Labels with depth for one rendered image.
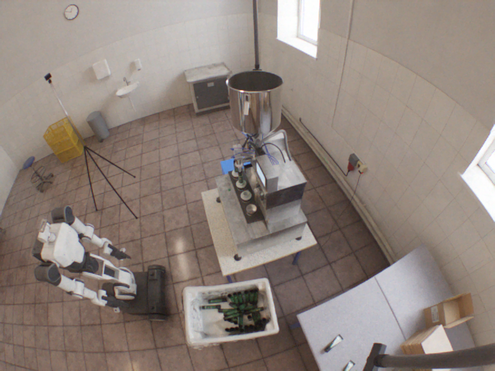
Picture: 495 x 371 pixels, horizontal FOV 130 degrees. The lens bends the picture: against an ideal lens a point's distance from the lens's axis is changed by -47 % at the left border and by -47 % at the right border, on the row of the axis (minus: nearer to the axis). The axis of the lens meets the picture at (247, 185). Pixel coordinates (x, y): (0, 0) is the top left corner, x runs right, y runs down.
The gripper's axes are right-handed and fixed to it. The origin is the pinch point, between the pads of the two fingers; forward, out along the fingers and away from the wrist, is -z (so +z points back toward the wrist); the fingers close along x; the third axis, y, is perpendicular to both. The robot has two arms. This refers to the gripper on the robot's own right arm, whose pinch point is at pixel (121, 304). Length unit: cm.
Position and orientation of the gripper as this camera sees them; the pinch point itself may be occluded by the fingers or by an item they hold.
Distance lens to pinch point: 201.9
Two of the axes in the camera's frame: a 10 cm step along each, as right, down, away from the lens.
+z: -2.4, -5.9, -7.7
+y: -1.6, -7.6, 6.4
